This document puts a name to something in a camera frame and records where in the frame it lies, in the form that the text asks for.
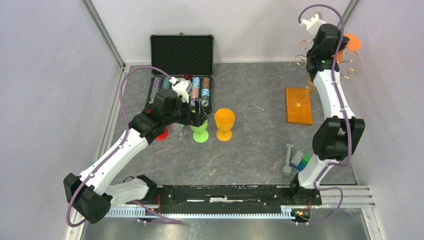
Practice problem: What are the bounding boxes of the green plastic wine glass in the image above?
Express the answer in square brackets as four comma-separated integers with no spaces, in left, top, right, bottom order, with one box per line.
[190,120,209,143]

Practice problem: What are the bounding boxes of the yellow plastic wine glass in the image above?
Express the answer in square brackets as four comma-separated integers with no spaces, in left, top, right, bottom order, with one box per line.
[214,108,236,142]

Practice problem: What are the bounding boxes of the red plastic wine glass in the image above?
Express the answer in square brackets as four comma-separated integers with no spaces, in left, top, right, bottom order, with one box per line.
[155,128,169,141]

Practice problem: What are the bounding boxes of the orange plastic wine glass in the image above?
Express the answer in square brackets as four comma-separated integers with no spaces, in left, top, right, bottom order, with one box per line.
[336,33,362,64]

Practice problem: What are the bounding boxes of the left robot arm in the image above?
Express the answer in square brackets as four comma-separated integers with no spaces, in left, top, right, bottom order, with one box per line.
[63,88,207,227]

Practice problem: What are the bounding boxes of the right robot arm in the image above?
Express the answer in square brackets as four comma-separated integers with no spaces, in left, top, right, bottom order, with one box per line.
[288,19,366,204]

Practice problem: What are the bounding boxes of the wooden rack base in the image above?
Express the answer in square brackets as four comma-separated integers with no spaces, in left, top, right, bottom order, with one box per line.
[285,87,314,126]

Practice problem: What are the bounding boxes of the black poker chip case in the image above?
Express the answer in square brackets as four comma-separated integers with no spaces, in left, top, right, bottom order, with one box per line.
[150,34,215,115]

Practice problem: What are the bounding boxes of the blue green building blocks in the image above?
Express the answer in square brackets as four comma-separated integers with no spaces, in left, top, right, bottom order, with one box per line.
[290,150,312,172]

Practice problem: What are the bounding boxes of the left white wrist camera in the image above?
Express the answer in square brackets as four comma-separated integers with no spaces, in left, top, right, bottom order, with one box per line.
[169,77,193,104]

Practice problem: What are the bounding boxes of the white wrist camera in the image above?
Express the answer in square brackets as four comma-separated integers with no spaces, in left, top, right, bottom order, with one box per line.
[299,11,326,37]
[169,77,193,104]

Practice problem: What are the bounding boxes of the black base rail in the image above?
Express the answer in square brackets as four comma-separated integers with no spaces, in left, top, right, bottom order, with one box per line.
[140,184,322,215]

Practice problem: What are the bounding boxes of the gold wire glass rack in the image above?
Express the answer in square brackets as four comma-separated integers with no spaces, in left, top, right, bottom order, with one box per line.
[295,54,360,107]

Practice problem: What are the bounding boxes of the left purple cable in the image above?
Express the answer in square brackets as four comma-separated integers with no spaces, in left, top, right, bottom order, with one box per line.
[65,65,183,228]

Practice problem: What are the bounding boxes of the purple cable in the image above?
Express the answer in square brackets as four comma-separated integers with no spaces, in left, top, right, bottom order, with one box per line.
[65,65,183,228]
[294,3,353,226]

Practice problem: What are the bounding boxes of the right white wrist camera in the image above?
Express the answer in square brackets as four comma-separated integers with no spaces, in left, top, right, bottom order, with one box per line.
[299,11,326,37]

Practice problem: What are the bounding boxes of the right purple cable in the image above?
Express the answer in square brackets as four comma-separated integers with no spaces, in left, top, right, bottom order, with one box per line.
[294,3,353,226]

